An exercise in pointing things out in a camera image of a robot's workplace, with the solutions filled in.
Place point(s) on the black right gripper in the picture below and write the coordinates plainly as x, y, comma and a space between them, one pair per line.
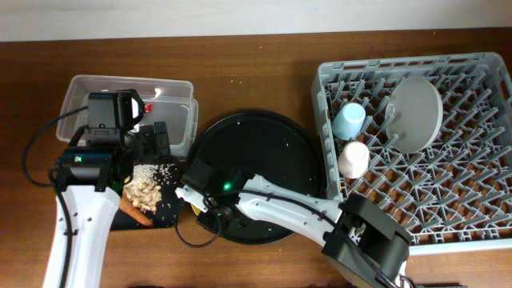
218, 222

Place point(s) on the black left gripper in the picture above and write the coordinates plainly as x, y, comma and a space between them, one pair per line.
154, 148

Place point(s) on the yellow bowl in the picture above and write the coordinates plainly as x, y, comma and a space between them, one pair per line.
196, 210

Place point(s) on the red sauce packet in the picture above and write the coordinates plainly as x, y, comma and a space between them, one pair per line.
148, 107

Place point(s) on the food scraps pile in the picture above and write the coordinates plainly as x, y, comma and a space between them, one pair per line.
145, 189

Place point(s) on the orange carrot piece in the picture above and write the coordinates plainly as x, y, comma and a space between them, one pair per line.
127, 207

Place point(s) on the pink plastic cup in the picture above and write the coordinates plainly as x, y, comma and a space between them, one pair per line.
354, 160

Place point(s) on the light blue plastic cup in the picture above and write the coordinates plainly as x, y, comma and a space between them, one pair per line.
349, 121

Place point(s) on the pale grey plate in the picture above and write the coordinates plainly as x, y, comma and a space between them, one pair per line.
414, 112

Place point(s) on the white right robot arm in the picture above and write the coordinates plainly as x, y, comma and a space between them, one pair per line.
366, 245

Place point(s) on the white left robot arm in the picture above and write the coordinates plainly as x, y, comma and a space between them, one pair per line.
88, 179

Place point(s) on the clear plastic waste bin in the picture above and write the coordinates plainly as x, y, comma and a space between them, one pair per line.
169, 101

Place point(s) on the grey dishwasher rack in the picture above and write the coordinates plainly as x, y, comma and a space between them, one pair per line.
452, 195

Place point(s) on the black rectangular tray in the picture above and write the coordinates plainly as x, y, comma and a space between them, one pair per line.
164, 217

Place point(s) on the round black serving tray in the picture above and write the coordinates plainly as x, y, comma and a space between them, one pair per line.
264, 143

